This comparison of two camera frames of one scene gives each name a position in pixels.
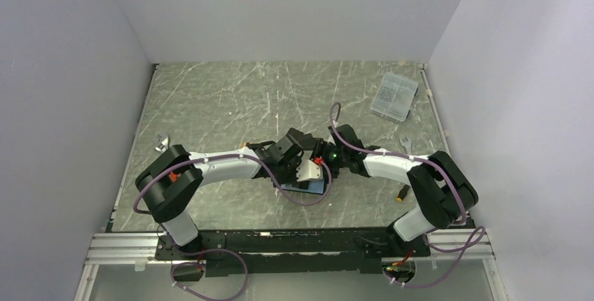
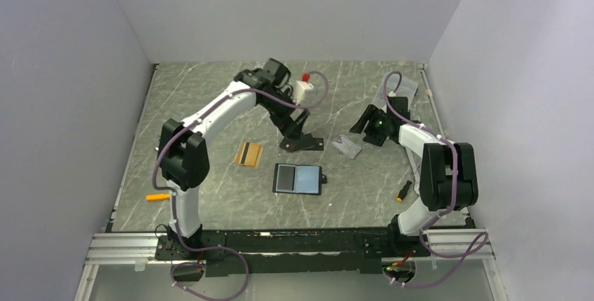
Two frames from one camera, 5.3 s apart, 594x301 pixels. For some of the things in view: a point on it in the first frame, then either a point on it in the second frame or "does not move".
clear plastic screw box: (394, 98) does not move
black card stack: (305, 141) does not move
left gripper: (295, 163) -> (287, 126)
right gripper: (322, 148) -> (370, 137)
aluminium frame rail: (139, 249) does not move
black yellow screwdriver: (403, 193) does not move
